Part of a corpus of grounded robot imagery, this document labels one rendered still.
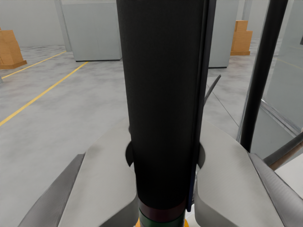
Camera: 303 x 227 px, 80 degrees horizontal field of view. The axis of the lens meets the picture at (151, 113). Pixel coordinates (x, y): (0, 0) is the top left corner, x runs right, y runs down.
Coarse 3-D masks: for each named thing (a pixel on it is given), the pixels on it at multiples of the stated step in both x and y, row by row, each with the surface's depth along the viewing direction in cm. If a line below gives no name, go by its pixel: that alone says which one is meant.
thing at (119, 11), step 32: (128, 0) 6; (160, 0) 6; (192, 0) 6; (128, 32) 6; (160, 32) 6; (192, 32) 6; (128, 64) 7; (160, 64) 6; (192, 64) 7; (128, 96) 8; (160, 96) 7; (192, 96) 8; (160, 128) 8; (192, 128) 9; (160, 160) 9; (160, 192) 10
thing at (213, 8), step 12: (204, 0) 7; (216, 0) 6; (204, 12) 7; (204, 24) 7; (204, 36) 7; (204, 48) 7; (204, 60) 7; (204, 72) 8; (204, 84) 8; (204, 96) 8; (192, 144) 10; (192, 156) 10; (192, 168) 10; (192, 180) 11; (192, 192) 11
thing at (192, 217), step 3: (189, 216) 18; (192, 216) 18; (186, 219) 18; (189, 219) 17; (192, 219) 17; (189, 222) 17; (192, 222) 17; (195, 222) 17; (189, 225) 17; (192, 225) 17; (195, 225) 17; (198, 225) 17
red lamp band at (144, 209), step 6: (138, 198) 11; (186, 198) 11; (138, 204) 12; (144, 204) 11; (180, 204) 11; (144, 210) 11; (150, 210) 11; (156, 210) 11; (162, 210) 10; (168, 210) 10; (174, 210) 11; (180, 210) 11; (150, 216) 11; (156, 216) 11; (162, 216) 11; (168, 216) 11; (174, 216) 11
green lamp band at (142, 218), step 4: (140, 212) 12; (184, 212) 12; (140, 216) 12; (144, 216) 12; (180, 216) 11; (184, 216) 12; (144, 220) 12; (148, 220) 11; (176, 220) 11; (180, 220) 12; (144, 224) 12; (148, 224) 12; (152, 224) 11; (156, 224) 11; (160, 224) 11; (164, 224) 11; (168, 224) 11; (172, 224) 11; (176, 224) 12; (180, 224) 12
